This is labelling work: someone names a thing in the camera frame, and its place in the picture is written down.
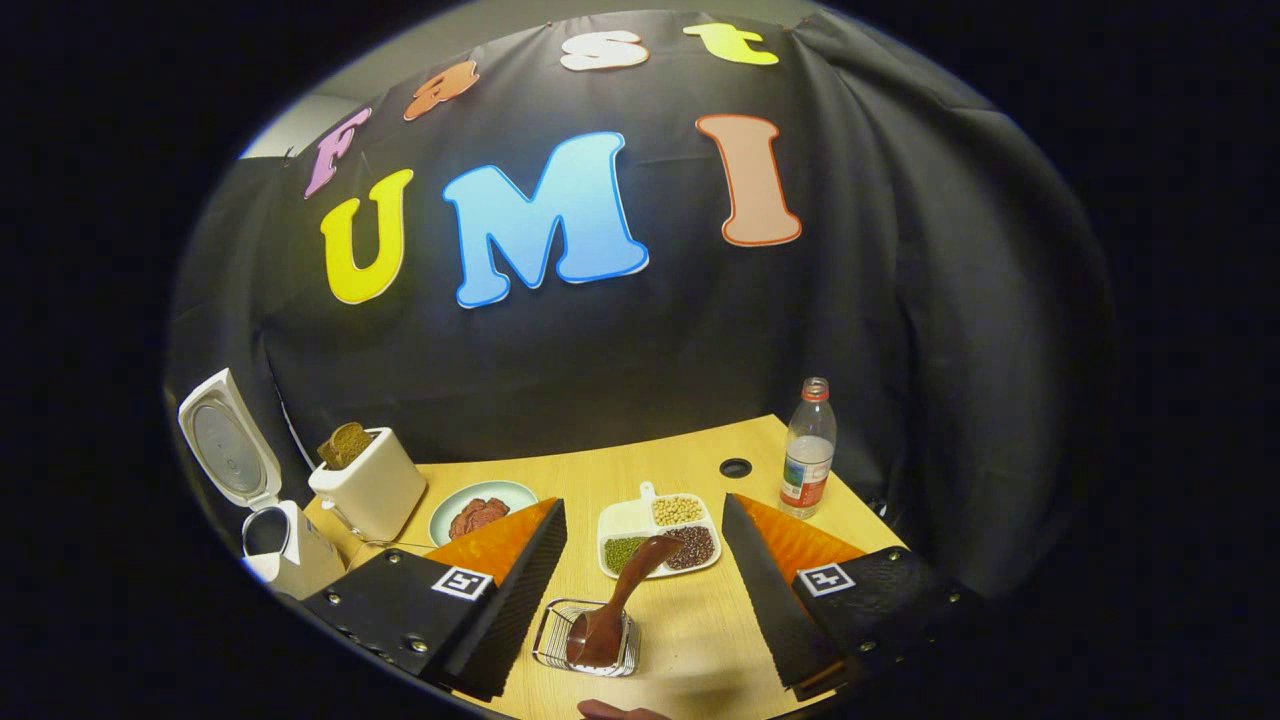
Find white divided dish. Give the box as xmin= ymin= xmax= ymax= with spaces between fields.
xmin=597 ymin=482 xmax=723 ymax=580

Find metal chopstick holder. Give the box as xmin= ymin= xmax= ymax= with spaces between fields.
xmin=532 ymin=598 xmax=641 ymax=678

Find white toaster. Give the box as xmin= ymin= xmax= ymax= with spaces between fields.
xmin=308 ymin=427 xmax=428 ymax=544

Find white rice cooker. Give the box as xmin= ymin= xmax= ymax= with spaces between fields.
xmin=178 ymin=368 xmax=348 ymax=601

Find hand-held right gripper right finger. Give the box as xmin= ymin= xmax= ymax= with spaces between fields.
xmin=722 ymin=492 xmax=991 ymax=701

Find clear plastic water bottle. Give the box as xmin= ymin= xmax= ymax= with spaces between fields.
xmin=779 ymin=377 xmax=838 ymax=519

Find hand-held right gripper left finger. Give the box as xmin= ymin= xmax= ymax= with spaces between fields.
xmin=297 ymin=497 xmax=568 ymax=703

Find dark red beans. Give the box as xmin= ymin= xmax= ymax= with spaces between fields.
xmin=665 ymin=526 xmax=717 ymax=571

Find dark wooden spoon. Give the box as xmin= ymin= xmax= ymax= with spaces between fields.
xmin=566 ymin=535 xmax=686 ymax=668

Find black backdrop cloth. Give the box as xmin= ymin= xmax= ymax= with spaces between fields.
xmin=165 ymin=10 xmax=1116 ymax=601

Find white power cable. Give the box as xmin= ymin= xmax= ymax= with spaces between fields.
xmin=268 ymin=375 xmax=313 ymax=473

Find pale green plate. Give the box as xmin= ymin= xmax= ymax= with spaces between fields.
xmin=428 ymin=480 xmax=539 ymax=548

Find brown toast slice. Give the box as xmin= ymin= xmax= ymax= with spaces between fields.
xmin=318 ymin=422 xmax=374 ymax=471

